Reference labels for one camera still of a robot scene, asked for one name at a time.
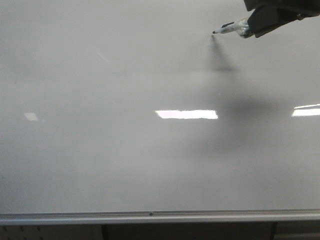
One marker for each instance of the black and white marker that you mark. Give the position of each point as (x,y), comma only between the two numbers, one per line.
(240,26)

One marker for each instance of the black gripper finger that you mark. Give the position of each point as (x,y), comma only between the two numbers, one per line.
(267,18)
(292,5)

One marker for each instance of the large white whiteboard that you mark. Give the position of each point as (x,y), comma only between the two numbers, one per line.
(133,111)

